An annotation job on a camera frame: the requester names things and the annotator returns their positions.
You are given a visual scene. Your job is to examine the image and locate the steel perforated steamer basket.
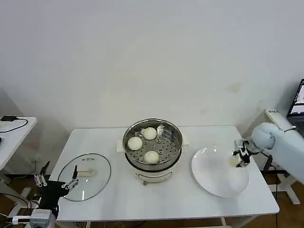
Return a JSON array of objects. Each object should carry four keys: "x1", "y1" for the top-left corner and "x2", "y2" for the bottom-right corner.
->
[{"x1": 123, "y1": 118, "x2": 183, "y2": 171}]

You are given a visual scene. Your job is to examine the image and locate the white side desk with label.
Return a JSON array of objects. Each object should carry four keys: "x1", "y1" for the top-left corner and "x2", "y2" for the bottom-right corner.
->
[{"x1": 260, "y1": 108, "x2": 304, "y2": 205}]

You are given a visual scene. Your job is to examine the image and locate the black adapter cable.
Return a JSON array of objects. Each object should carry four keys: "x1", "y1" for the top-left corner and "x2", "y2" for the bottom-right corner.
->
[{"x1": 4, "y1": 117, "x2": 29, "y2": 134}]

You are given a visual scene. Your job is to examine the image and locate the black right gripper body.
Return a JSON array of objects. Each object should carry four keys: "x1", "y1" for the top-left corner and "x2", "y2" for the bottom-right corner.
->
[{"x1": 239, "y1": 142, "x2": 252, "y2": 159}]

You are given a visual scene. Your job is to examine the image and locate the white and black cable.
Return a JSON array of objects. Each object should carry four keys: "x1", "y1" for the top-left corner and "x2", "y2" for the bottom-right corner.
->
[{"x1": 263, "y1": 153, "x2": 278, "y2": 174}]

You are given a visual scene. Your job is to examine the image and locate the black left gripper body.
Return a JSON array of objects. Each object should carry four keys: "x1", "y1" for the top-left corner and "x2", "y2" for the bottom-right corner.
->
[{"x1": 38, "y1": 180, "x2": 67, "y2": 210}]

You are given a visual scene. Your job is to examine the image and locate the round glass lid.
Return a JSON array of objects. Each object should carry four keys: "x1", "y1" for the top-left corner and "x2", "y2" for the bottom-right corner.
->
[{"x1": 57, "y1": 153, "x2": 112, "y2": 202}]

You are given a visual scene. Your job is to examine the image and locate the white round plate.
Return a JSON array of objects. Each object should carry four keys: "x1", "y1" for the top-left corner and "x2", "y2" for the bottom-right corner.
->
[{"x1": 191, "y1": 146, "x2": 250, "y2": 198}]

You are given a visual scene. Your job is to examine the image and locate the white electric pot base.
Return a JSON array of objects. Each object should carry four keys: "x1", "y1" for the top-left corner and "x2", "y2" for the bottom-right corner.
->
[{"x1": 125, "y1": 152, "x2": 182, "y2": 187}]

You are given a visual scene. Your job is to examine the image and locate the black open laptop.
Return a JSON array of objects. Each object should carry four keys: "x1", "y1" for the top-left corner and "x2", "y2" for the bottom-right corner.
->
[{"x1": 286, "y1": 78, "x2": 304, "y2": 138}]

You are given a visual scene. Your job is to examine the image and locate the white steamed bun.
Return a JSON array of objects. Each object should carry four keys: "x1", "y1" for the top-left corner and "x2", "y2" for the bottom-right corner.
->
[
  {"x1": 127, "y1": 137, "x2": 143, "y2": 151},
  {"x1": 142, "y1": 127, "x2": 157, "y2": 141},
  {"x1": 228, "y1": 155, "x2": 242, "y2": 167},
  {"x1": 143, "y1": 151, "x2": 160, "y2": 165}
]

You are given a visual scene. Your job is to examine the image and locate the black power adapter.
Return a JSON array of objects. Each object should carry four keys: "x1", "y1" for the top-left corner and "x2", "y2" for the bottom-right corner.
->
[{"x1": 0, "y1": 115, "x2": 19, "y2": 123}]

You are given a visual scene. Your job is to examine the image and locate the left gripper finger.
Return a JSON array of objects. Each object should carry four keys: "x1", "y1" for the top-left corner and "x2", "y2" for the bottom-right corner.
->
[
  {"x1": 60, "y1": 165, "x2": 80, "y2": 191},
  {"x1": 34, "y1": 161, "x2": 51, "y2": 188}
]

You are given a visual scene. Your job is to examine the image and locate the black floor cable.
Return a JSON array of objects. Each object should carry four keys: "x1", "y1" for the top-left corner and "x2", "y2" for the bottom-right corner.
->
[{"x1": 0, "y1": 192, "x2": 30, "y2": 209}]

